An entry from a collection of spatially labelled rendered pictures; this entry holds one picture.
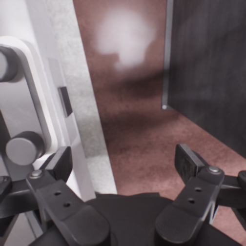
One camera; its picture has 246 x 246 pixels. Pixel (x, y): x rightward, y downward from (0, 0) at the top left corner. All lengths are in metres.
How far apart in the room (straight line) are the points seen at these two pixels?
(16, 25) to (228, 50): 0.47
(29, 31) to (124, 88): 0.85
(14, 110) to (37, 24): 0.09
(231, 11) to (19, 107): 0.52
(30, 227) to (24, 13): 0.21
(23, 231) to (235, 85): 0.49
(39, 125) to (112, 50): 0.88
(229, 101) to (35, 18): 0.45
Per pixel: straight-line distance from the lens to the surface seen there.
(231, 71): 0.53
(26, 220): 0.22
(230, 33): 0.55
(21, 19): 0.21
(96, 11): 1.06
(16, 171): 0.20
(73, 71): 1.05
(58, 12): 1.10
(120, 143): 1.10
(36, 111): 0.17
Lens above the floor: 1.02
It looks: 73 degrees down
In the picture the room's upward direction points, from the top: 174 degrees clockwise
